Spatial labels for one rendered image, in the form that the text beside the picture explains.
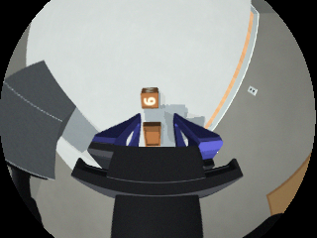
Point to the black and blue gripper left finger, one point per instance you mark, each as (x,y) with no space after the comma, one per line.
(119,133)

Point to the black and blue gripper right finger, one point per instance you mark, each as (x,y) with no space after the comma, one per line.
(208,142)

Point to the brown wooden tray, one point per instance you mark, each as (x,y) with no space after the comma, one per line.
(152,132)

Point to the brown wooden number cube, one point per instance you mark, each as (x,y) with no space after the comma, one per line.
(150,98)

